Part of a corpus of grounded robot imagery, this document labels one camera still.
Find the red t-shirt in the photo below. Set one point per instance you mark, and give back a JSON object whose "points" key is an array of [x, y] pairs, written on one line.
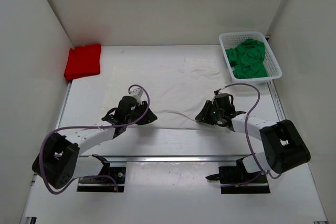
{"points": [[83, 61]]}

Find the green t-shirt in basket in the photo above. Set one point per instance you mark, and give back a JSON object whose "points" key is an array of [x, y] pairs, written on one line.
{"points": [[247, 59]]}

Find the aluminium table edge rail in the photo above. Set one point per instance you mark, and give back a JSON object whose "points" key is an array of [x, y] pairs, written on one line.
{"points": [[173, 159]]}

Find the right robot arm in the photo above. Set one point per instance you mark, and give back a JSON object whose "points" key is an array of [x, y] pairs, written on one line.
{"points": [[283, 146]]}

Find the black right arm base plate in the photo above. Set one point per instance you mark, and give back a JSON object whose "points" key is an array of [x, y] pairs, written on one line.
{"points": [[236, 180]]}

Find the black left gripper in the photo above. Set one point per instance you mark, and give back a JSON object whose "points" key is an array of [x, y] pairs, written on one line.
{"points": [[149, 117]]}

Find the white t-shirt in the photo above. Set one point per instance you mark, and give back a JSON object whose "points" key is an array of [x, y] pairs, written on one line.
{"points": [[176, 95]]}

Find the white plastic basket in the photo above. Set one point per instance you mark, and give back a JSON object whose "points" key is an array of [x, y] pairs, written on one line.
{"points": [[232, 40]]}

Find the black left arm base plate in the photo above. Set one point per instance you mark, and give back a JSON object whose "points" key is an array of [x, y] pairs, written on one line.
{"points": [[105, 185]]}

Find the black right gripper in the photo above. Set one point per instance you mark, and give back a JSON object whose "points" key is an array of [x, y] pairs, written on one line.
{"points": [[204, 116]]}

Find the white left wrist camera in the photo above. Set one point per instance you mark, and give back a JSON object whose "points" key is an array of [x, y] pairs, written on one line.
{"points": [[137, 94]]}

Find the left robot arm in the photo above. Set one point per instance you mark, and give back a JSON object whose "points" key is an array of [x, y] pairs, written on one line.
{"points": [[60, 159]]}

